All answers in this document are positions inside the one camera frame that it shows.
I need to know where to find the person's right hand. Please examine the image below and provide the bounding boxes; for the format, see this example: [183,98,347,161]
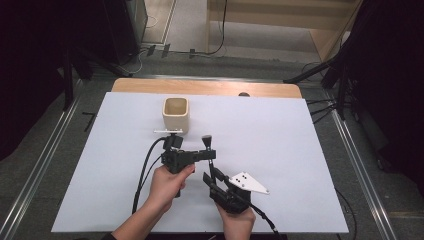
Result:
[215,203,257,233]

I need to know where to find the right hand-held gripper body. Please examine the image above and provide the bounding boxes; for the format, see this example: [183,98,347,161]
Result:
[209,171,270,215]

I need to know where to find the metal floor rail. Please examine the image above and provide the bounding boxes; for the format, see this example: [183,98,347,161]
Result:
[324,91,398,240]
[0,79,83,240]

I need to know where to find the black curtain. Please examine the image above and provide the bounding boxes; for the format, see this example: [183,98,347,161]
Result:
[0,0,108,161]
[343,0,424,198]

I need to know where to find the wooden table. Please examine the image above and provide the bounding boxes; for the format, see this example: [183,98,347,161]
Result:
[111,78,303,99]

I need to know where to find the person's left hand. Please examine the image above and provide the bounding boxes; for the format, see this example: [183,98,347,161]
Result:
[148,163,197,213]

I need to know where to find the thick black gripper cable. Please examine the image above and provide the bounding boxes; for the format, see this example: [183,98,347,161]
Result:
[132,136,167,215]

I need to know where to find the cream ceramic cup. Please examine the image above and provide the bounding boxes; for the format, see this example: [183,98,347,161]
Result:
[162,96,190,135]

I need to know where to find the white paper sheet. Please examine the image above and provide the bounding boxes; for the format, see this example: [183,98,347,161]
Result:
[51,92,349,234]

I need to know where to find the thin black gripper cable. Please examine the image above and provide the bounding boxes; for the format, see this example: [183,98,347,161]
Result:
[135,155,163,199]

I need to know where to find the black cable with plug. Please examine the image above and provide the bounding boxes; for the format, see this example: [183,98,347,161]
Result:
[249,202,283,240]

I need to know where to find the black floor cable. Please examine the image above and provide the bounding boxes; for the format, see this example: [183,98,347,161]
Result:
[191,0,229,56]

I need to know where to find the white floor cable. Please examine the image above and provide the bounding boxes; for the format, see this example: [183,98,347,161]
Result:
[124,14,158,76]

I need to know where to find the light wooden platform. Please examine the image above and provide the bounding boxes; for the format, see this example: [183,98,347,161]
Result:
[205,0,364,63]

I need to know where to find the black cabinet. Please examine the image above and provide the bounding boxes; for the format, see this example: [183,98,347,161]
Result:
[103,0,149,65]

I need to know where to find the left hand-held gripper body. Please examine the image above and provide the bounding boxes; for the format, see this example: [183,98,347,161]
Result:
[153,128,198,175]

